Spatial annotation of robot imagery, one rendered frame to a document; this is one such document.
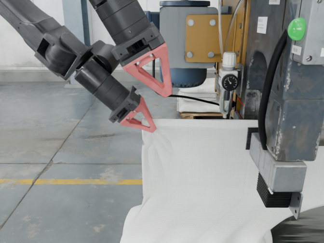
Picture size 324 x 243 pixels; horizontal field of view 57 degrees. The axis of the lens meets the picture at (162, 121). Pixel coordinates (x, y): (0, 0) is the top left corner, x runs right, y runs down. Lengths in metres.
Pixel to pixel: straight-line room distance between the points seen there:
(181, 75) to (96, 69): 0.34
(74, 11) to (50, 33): 4.74
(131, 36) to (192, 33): 0.44
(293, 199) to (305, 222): 0.57
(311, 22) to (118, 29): 0.25
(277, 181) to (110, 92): 0.36
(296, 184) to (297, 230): 0.63
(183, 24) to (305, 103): 0.44
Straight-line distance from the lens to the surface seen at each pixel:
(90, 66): 0.62
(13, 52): 6.32
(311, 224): 1.20
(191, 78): 0.90
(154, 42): 0.40
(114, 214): 2.14
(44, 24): 0.64
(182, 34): 0.84
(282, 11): 0.53
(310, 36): 0.45
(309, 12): 0.45
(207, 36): 0.84
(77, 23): 5.37
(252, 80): 0.71
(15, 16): 0.66
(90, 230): 2.05
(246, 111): 0.72
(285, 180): 0.56
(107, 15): 0.42
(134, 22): 0.41
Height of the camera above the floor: 1.31
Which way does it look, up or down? 21 degrees down
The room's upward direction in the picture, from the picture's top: straight up
